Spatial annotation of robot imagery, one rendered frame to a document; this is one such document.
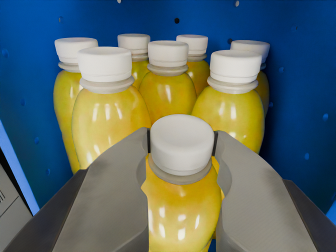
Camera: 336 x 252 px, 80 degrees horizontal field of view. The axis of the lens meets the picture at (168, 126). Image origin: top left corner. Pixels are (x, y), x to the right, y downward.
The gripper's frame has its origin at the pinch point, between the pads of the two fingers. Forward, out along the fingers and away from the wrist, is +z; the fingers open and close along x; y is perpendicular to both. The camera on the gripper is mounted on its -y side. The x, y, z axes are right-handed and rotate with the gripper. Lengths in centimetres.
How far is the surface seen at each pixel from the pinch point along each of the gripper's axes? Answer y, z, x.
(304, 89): 0.0, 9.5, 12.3
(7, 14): -5.9, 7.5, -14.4
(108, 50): -3.7, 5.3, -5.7
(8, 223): 148, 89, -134
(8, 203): 135, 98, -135
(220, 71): -2.5, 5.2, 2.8
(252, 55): -3.6, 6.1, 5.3
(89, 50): -3.7, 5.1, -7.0
